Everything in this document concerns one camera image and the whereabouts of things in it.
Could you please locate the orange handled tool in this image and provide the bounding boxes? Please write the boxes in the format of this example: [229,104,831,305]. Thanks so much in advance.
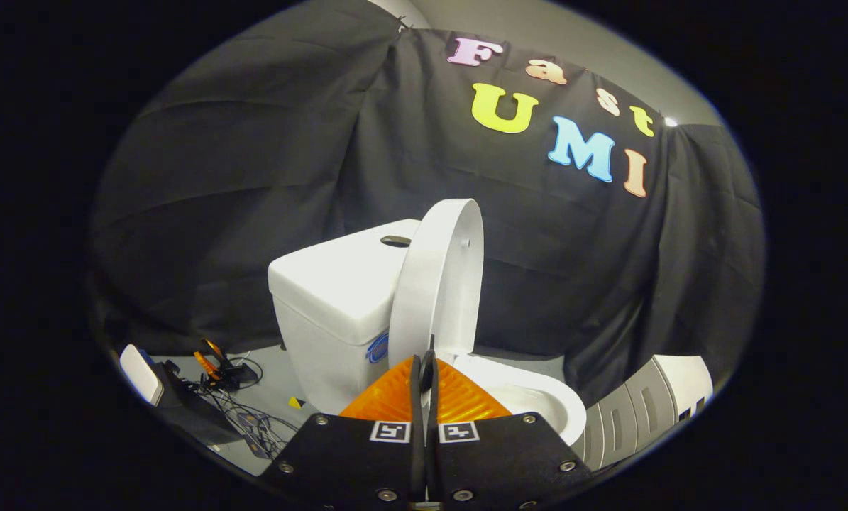
[194,338,231,383]

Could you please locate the white rectangular device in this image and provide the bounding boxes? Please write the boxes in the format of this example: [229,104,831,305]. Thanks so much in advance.
[119,344,164,407]

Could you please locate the black backdrop cloth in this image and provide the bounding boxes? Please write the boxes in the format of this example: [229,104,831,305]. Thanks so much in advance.
[89,0,766,411]

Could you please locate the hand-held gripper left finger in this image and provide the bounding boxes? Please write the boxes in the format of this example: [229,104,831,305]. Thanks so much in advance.
[257,353,426,511]

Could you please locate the dark box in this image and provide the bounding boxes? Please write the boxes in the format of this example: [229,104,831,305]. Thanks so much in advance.
[155,361,247,448]

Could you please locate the bundle of black cables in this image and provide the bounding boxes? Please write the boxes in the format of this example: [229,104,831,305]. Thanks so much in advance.
[182,355,302,461]

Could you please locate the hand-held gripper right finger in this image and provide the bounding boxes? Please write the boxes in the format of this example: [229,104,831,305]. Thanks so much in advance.
[421,335,596,511]

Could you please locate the white toilet lid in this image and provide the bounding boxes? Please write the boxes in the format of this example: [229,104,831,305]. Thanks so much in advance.
[387,199,485,371]

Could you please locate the white ceramic toilet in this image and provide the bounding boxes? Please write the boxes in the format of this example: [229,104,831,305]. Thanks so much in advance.
[268,219,588,448]

